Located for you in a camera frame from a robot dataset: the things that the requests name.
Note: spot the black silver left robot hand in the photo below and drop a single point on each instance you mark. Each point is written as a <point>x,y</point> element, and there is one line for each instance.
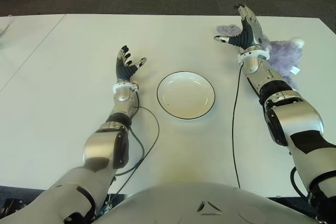
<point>123,72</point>

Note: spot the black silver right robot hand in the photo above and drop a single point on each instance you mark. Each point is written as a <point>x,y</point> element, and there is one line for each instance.
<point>248,36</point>

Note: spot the purple plush bunny doll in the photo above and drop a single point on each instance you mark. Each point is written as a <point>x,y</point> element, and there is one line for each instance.
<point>283,56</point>

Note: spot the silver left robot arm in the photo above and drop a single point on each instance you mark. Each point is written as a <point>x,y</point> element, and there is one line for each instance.
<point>103,142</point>

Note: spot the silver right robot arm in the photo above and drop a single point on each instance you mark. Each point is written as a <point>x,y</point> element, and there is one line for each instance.
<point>294,119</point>

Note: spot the white plate with black rim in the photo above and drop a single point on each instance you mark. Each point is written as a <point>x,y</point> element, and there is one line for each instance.
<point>186,95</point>

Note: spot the silver robot torso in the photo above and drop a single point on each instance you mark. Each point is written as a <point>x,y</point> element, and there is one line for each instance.
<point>183,203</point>

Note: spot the black box under table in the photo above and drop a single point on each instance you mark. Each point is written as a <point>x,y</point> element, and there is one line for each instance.
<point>14,205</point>

